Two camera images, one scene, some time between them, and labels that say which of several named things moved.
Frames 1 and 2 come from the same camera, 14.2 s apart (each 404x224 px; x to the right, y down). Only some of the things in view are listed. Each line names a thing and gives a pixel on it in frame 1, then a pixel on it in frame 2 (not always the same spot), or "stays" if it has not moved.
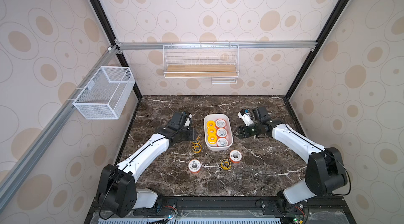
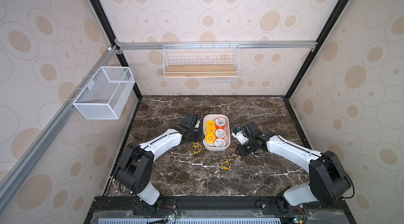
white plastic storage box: [229, 126] stays
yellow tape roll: [211, 123] stays
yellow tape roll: [212, 139] stays
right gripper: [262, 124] → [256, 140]
